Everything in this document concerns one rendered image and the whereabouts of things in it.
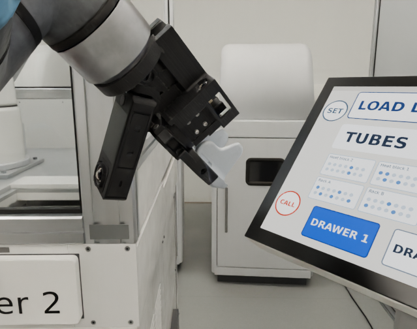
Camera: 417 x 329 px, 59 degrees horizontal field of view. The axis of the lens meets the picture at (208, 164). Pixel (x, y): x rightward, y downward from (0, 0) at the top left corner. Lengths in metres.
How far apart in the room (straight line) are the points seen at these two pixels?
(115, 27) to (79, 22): 0.03
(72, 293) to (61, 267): 0.05
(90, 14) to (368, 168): 0.39
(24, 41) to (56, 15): 0.03
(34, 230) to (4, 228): 0.04
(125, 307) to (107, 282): 0.05
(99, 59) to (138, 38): 0.04
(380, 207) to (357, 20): 3.47
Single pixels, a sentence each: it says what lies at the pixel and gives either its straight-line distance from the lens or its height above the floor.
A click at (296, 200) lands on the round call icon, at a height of 1.02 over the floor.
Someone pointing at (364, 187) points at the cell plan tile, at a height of 1.05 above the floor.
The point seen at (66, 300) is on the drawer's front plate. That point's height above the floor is 0.86.
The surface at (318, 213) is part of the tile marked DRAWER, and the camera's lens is 0.53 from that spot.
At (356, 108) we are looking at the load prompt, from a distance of 0.61.
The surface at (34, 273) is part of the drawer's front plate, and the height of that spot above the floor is 0.91.
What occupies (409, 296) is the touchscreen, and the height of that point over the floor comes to 0.97.
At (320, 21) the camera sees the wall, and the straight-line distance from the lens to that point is 3.82.
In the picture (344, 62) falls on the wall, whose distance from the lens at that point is 3.85.
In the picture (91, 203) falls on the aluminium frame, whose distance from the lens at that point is 0.59.
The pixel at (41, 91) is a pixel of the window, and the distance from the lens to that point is 0.60.
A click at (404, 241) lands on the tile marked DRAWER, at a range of 0.48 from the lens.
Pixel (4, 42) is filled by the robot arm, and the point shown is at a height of 1.20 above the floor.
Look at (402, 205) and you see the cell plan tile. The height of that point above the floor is 1.05.
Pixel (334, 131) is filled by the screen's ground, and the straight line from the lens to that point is 0.60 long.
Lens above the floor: 1.18
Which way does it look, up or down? 12 degrees down
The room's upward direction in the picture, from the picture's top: straight up
